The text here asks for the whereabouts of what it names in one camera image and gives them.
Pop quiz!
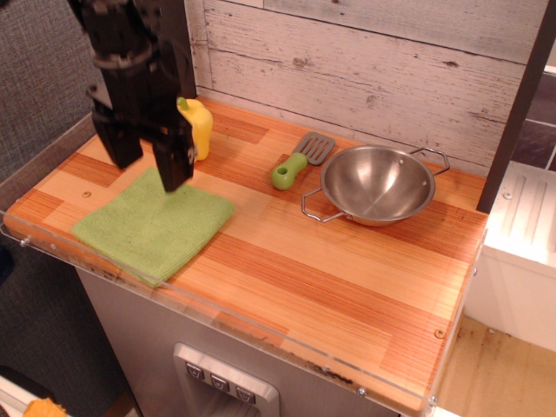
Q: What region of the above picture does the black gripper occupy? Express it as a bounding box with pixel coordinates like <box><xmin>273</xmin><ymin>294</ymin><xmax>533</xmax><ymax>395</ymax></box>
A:
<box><xmin>88</xmin><ymin>41</ymin><xmax>195</xmax><ymax>192</ymax></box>

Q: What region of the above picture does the green cloth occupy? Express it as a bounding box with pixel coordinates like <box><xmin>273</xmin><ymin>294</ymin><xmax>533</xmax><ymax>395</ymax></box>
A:
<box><xmin>71</xmin><ymin>168</ymin><xmax>235</xmax><ymax>288</ymax></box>

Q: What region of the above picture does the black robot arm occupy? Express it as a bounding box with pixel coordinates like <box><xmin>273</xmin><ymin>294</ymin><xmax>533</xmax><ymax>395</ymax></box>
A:
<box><xmin>69</xmin><ymin>1</ymin><xmax>197</xmax><ymax>192</ymax></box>

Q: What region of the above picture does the yellow toy bell pepper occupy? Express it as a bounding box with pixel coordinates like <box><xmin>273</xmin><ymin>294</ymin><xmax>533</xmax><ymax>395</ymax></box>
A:
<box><xmin>176</xmin><ymin>97</ymin><xmax>214</xmax><ymax>162</ymax></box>

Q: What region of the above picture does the clear acrylic edge guard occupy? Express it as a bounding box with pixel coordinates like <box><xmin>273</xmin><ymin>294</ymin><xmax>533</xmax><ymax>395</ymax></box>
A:
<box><xmin>0</xmin><ymin>208</ymin><xmax>487</xmax><ymax>417</ymax></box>

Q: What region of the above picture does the grey toy kitchen cabinet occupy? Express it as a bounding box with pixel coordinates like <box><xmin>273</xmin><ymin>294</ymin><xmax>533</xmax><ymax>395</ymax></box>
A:
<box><xmin>77</xmin><ymin>269</ymin><xmax>395</xmax><ymax>416</ymax></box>

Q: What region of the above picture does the silver button panel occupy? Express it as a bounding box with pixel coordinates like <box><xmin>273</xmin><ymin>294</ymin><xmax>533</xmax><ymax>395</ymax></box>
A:
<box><xmin>173</xmin><ymin>343</ymin><xmax>281</xmax><ymax>416</ymax></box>

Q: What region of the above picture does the yellow object bottom left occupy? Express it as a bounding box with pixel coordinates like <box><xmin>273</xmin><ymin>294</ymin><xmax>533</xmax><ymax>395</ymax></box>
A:
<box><xmin>23</xmin><ymin>398</ymin><xmax>68</xmax><ymax>417</ymax></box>

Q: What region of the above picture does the grey spatula green handle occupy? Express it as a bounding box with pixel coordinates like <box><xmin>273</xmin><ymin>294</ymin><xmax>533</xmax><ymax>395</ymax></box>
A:
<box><xmin>270</xmin><ymin>131</ymin><xmax>335</xmax><ymax>190</ymax></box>

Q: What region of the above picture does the steel bowl with handles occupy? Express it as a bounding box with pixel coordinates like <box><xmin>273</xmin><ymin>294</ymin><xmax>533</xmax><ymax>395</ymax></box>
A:
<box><xmin>301</xmin><ymin>145</ymin><xmax>451</xmax><ymax>227</ymax></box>

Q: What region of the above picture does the dark right upright post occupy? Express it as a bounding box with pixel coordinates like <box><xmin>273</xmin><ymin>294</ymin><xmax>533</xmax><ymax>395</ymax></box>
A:
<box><xmin>476</xmin><ymin>0</ymin><xmax>555</xmax><ymax>214</ymax></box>

